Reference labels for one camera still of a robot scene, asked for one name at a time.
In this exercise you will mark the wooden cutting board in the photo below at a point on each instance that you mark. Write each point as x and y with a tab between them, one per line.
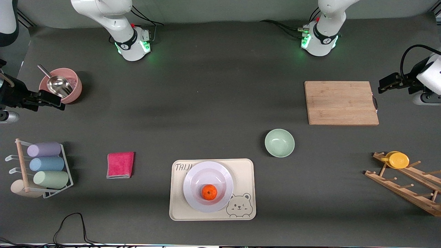
341	103

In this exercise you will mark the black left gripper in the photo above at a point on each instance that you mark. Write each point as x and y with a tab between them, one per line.
409	82

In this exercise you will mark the pink folded cloth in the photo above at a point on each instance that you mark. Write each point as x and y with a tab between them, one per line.
120	165

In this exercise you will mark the white round plate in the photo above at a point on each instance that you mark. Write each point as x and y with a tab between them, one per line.
206	174

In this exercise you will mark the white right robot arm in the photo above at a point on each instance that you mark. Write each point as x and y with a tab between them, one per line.
127	38

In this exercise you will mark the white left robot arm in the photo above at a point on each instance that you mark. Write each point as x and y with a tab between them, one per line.
324	38

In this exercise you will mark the blue cup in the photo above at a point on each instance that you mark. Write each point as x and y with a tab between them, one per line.
47	164

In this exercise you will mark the beige cup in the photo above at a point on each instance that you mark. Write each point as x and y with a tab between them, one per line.
17	189

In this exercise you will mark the green cup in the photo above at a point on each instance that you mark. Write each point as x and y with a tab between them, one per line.
51	179

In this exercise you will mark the yellow cup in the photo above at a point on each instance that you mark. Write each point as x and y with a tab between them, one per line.
399	160

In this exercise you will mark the orange fruit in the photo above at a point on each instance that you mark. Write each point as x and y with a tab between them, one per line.
209	192

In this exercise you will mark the purple cup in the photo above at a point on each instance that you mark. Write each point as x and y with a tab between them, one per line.
44	149

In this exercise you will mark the beige bear print tray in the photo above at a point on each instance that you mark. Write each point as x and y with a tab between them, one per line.
246	175

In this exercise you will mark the wooden peg rack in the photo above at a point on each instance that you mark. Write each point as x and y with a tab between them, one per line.
403	191

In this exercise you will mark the pink bowl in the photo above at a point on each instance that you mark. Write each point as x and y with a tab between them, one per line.
74	91

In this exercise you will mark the metal scoop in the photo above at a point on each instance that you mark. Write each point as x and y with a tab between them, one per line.
58	85

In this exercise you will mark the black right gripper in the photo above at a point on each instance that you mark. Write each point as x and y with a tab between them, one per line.
12	94

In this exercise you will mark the light green bowl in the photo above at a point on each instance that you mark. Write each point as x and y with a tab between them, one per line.
279	143

